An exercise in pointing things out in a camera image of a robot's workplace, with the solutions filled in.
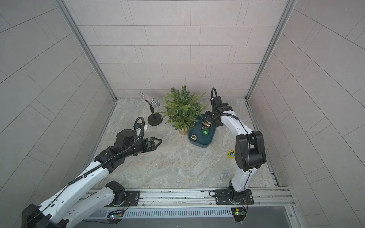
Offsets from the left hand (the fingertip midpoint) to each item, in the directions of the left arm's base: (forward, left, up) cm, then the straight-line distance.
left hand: (160, 141), depth 74 cm
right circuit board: (-30, -40, -16) cm, 52 cm away
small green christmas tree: (+10, -12, +14) cm, 21 cm away
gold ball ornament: (+9, -18, -11) cm, 23 cm away
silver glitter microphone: (+20, +5, +8) cm, 22 cm away
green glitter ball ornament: (+13, -26, -12) cm, 32 cm away
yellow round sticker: (-1, -41, -14) cm, 43 cm away
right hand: (+21, -29, -7) cm, 36 cm away
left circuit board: (-31, +18, -12) cm, 38 cm away
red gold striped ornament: (+18, -27, -11) cm, 35 cm away
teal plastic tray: (+12, -22, -15) cm, 29 cm away
